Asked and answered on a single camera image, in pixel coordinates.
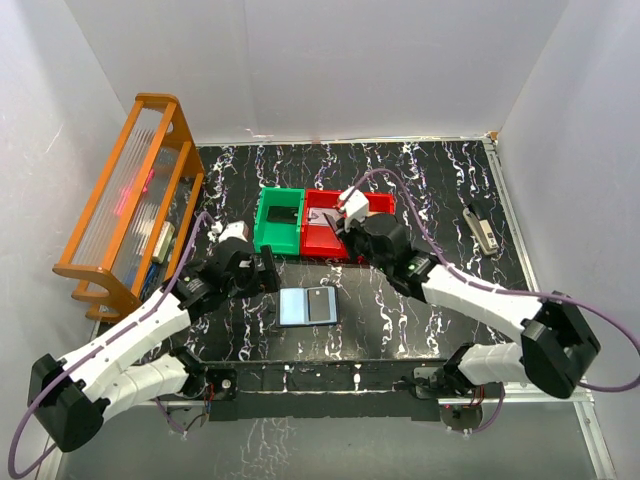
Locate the black silver stapler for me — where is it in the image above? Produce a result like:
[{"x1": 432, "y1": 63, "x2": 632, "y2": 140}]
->
[{"x1": 462, "y1": 200, "x2": 499, "y2": 256}]

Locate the dark grey credit card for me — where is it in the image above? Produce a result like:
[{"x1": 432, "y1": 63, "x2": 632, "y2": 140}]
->
[{"x1": 266, "y1": 205, "x2": 299, "y2": 225}]

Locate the red double plastic bin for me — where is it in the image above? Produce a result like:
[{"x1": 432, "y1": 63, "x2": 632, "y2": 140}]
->
[{"x1": 300, "y1": 187, "x2": 395, "y2": 261}]

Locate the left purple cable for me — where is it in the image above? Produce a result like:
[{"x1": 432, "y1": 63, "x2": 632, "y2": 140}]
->
[{"x1": 8, "y1": 212, "x2": 221, "y2": 476}]

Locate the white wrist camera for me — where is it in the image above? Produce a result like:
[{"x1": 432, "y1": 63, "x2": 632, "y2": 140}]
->
[
  {"x1": 337, "y1": 186, "x2": 369, "y2": 230},
  {"x1": 208, "y1": 221, "x2": 249, "y2": 244}
]

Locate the black VIP credit card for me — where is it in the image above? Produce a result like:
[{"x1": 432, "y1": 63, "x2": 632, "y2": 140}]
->
[{"x1": 306, "y1": 286, "x2": 338, "y2": 325}]

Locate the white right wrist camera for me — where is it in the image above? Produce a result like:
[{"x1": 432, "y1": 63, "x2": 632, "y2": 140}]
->
[{"x1": 337, "y1": 186, "x2": 369, "y2": 230}]

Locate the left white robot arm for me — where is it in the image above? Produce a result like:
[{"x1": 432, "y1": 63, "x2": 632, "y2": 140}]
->
[{"x1": 28, "y1": 237, "x2": 280, "y2": 452}]

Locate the white eraser box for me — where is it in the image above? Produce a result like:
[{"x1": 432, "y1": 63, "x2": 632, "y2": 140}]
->
[{"x1": 151, "y1": 221, "x2": 175, "y2": 264}]

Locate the wooden shelf rack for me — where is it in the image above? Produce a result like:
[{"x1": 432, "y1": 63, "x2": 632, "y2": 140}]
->
[{"x1": 53, "y1": 93, "x2": 205, "y2": 323}]

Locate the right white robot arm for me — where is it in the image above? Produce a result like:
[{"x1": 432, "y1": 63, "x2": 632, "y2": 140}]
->
[{"x1": 327, "y1": 213, "x2": 601, "y2": 399}]

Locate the green plastic bin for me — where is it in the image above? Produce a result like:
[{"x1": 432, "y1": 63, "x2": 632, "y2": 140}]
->
[{"x1": 253, "y1": 187, "x2": 305, "y2": 256}]

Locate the purple cable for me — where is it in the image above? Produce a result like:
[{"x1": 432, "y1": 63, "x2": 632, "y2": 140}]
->
[
  {"x1": 8, "y1": 212, "x2": 221, "y2": 476},
  {"x1": 337, "y1": 169, "x2": 640, "y2": 435}
]

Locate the silver credit card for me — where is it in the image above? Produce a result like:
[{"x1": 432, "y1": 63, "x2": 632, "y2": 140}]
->
[{"x1": 307, "y1": 207, "x2": 336, "y2": 226}]

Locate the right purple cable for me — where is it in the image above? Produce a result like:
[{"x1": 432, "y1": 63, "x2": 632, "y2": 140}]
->
[{"x1": 337, "y1": 169, "x2": 640, "y2": 435}]

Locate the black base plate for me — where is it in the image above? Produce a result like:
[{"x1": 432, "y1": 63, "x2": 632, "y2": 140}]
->
[{"x1": 149, "y1": 358, "x2": 506, "y2": 424}]

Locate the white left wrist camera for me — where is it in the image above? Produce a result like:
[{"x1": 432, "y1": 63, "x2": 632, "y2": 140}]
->
[{"x1": 208, "y1": 221, "x2": 249, "y2": 244}]

